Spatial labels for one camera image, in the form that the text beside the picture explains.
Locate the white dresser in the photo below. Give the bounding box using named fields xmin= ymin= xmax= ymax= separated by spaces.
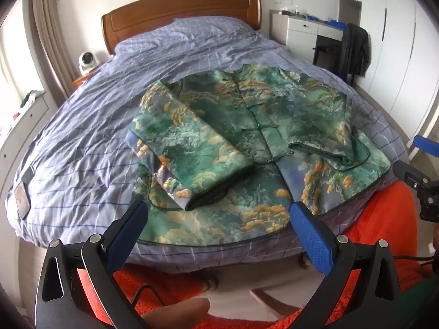
xmin=0 ymin=91 xmax=57 ymax=165

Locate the pale crumpled cloth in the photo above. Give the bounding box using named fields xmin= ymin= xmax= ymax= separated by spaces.
xmin=20 ymin=90 xmax=46 ymax=107

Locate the person's left hand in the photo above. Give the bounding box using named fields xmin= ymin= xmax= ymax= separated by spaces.
xmin=141 ymin=298 xmax=210 ymax=329

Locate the wooden nightstand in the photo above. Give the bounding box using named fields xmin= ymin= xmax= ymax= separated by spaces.
xmin=72 ymin=73 xmax=93 ymax=87

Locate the white wardrobe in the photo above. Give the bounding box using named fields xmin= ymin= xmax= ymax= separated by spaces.
xmin=338 ymin=0 xmax=439 ymax=144

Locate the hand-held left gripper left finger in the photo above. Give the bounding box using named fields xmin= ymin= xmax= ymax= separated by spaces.
xmin=34 ymin=199 xmax=151 ymax=329

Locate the person's orange fleece clothing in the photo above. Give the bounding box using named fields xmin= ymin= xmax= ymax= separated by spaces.
xmin=77 ymin=181 xmax=426 ymax=329

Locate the wooden headboard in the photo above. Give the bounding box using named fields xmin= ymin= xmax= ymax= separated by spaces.
xmin=102 ymin=0 xmax=262 ymax=55

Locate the white desk with drawers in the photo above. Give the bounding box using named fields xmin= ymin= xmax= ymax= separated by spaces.
xmin=269 ymin=10 xmax=345 ymax=64

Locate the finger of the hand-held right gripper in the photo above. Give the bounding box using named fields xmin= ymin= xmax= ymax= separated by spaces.
xmin=412 ymin=135 xmax=439 ymax=158
xmin=393 ymin=160 xmax=432 ymax=189

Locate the black cable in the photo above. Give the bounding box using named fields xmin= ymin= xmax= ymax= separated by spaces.
xmin=393 ymin=254 xmax=439 ymax=265
xmin=130 ymin=285 xmax=162 ymax=316

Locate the black jacket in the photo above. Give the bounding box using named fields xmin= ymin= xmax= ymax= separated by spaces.
xmin=339 ymin=23 xmax=371 ymax=76

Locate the white round fan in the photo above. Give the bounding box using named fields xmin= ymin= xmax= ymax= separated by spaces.
xmin=78 ymin=51 xmax=97 ymax=74

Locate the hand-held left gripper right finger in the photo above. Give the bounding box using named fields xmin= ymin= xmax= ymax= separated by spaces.
xmin=291 ymin=202 xmax=427 ymax=329

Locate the blue checked bed blanket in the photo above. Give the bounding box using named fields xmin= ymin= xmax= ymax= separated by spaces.
xmin=5 ymin=17 xmax=410 ymax=275

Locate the beige curtain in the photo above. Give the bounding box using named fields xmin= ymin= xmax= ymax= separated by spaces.
xmin=31 ymin=0 xmax=78 ymax=100

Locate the green printed jacket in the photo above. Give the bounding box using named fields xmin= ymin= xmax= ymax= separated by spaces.
xmin=125 ymin=64 xmax=392 ymax=245

